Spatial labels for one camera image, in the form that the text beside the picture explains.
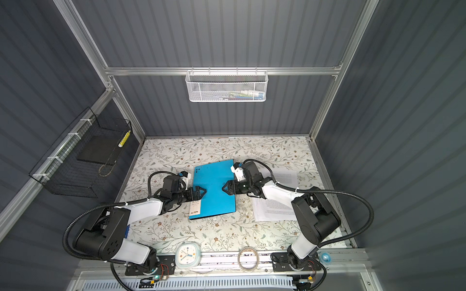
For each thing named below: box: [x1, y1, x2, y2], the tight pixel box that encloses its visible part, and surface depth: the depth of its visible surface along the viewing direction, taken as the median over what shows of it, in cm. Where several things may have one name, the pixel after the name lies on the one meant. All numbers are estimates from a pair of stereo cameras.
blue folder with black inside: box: [189, 158, 237, 220], surface depth 90 cm
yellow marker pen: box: [117, 129, 132, 148], surface depth 83 cm
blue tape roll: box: [321, 252, 332, 264], surface depth 76 cm
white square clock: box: [174, 241, 202, 269], surface depth 75 cm
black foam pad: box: [76, 135, 125, 166], surface depth 76 cm
